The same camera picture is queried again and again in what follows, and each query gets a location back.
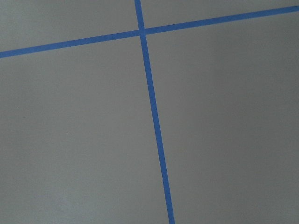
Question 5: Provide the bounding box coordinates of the long blue tape strip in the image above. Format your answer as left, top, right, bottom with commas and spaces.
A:
134, 0, 175, 224

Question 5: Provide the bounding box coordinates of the crossing blue tape strip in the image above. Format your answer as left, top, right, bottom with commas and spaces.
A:
0, 2, 299, 58

